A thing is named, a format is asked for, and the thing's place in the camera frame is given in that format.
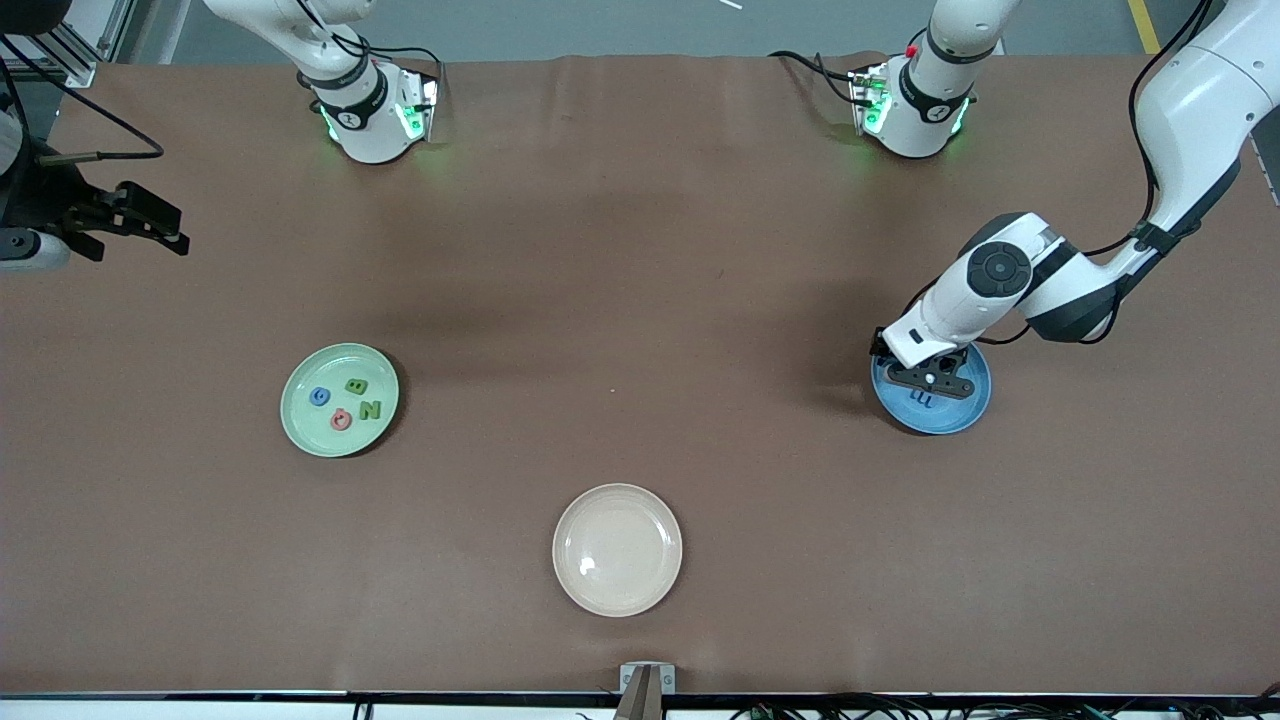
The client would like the blue round plate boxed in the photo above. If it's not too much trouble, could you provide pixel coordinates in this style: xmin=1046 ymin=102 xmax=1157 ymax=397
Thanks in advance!
xmin=870 ymin=340 xmax=993 ymax=436

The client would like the light green round plate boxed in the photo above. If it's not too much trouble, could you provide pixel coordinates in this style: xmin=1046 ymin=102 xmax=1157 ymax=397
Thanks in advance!
xmin=280 ymin=343 xmax=401 ymax=459

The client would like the brown table cover cloth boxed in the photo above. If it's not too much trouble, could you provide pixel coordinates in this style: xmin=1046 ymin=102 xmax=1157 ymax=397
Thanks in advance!
xmin=0 ymin=52 xmax=1280 ymax=696

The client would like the beige round plate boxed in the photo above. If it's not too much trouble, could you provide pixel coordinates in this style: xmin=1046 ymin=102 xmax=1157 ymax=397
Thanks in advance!
xmin=552 ymin=483 xmax=684 ymax=618

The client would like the silver aluminium frame profile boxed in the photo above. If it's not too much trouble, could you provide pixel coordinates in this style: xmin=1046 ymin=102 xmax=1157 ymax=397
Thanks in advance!
xmin=0 ymin=0 xmax=98 ymax=89

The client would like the black left arm base cable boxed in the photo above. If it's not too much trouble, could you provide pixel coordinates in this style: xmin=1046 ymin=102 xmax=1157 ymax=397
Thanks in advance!
xmin=768 ymin=48 xmax=863 ymax=106

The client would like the black arm base cable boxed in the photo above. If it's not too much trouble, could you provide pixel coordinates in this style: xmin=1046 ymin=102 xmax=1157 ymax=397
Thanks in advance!
xmin=768 ymin=48 xmax=863 ymax=106
xmin=300 ymin=0 xmax=443 ymax=91

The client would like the black right arm base cable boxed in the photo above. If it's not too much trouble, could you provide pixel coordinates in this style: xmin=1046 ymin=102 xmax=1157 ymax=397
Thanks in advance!
xmin=300 ymin=0 xmax=443 ymax=91

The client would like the grey metal bracket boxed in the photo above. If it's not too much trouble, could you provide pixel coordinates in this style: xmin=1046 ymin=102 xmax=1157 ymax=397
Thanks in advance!
xmin=619 ymin=662 xmax=677 ymax=695

